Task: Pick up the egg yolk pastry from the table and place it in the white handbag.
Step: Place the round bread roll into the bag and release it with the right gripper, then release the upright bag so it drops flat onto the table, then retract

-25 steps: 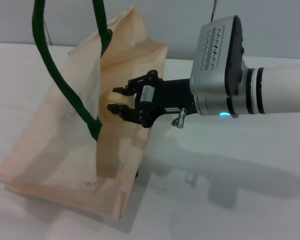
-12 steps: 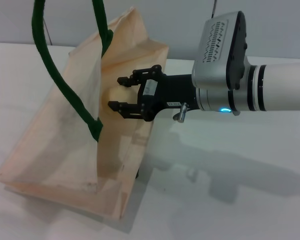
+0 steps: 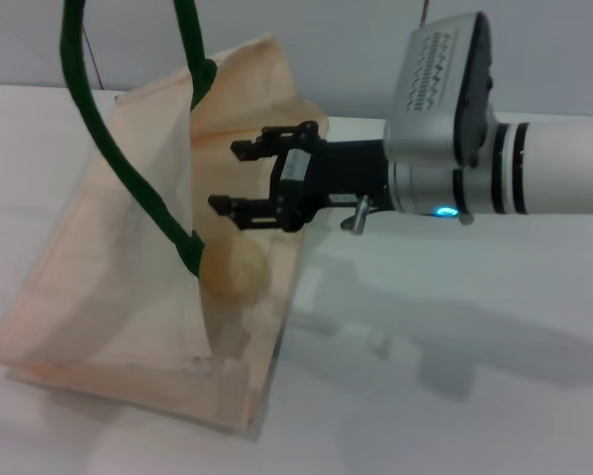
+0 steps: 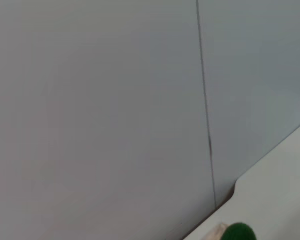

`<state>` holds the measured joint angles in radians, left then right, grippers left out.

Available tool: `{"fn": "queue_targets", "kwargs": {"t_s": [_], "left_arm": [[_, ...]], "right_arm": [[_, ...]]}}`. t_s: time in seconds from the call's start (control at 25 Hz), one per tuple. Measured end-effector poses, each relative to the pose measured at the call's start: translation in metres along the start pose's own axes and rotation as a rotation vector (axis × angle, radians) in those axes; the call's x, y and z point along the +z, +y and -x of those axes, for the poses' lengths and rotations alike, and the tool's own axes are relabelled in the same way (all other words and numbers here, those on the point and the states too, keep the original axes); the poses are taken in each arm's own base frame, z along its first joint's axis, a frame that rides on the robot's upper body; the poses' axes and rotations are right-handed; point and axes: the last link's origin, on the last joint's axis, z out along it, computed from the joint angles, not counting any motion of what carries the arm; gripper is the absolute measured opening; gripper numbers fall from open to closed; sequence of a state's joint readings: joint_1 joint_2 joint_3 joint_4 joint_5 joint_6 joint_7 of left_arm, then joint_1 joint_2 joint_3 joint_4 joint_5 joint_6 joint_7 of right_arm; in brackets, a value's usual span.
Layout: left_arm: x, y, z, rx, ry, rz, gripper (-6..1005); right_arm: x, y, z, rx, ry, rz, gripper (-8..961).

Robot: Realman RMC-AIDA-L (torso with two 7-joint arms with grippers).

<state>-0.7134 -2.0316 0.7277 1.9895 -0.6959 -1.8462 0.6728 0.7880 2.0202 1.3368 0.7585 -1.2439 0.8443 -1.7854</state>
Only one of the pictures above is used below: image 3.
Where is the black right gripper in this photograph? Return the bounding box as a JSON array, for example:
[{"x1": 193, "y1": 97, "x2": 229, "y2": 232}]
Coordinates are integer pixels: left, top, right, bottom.
[{"x1": 207, "y1": 120, "x2": 394, "y2": 235}]

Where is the round egg yolk pastry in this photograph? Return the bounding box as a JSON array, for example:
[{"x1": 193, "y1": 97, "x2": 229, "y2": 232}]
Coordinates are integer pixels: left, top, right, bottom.
[{"x1": 199, "y1": 236, "x2": 272, "y2": 301}]

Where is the white handbag with green handles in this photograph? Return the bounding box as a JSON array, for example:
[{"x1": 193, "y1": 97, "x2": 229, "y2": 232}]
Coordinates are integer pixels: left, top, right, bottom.
[{"x1": 0, "y1": 0, "x2": 333, "y2": 437}]

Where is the right arm cable with plug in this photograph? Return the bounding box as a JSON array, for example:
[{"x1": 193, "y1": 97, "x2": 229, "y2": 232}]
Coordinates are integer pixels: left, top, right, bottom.
[{"x1": 340, "y1": 194, "x2": 372, "y2": 237}]

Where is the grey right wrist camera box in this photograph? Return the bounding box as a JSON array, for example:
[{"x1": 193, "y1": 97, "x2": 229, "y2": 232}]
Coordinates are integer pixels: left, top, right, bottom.
[{"x1": 383, "y1": 12, "x2": 498, "y2": 167}]

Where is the thin black cable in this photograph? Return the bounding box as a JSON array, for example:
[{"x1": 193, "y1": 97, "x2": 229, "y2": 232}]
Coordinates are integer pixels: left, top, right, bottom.
[{"x1": 79, "y1": 22, "x2": 105, "y2": 92}]

